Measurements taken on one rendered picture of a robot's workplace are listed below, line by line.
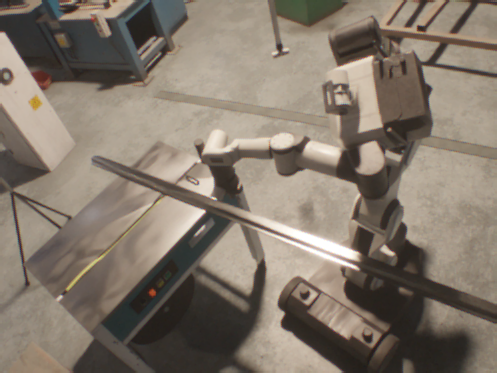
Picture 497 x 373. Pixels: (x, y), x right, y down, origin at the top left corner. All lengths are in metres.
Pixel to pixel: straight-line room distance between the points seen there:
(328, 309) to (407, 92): 1.16
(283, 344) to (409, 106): 1.40
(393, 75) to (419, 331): 1.35
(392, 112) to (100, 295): 1.26
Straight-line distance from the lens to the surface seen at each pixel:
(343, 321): 2.04
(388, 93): 1.28
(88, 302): 1.78
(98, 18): 4.10
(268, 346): 2.24
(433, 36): 3.60
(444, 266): 2.44
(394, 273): 1.50
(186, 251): 1.84
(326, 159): 1.28
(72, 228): 2.08
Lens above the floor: 2.06
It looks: 46 degrees down
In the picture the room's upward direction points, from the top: 18 degrees counter-clockwise
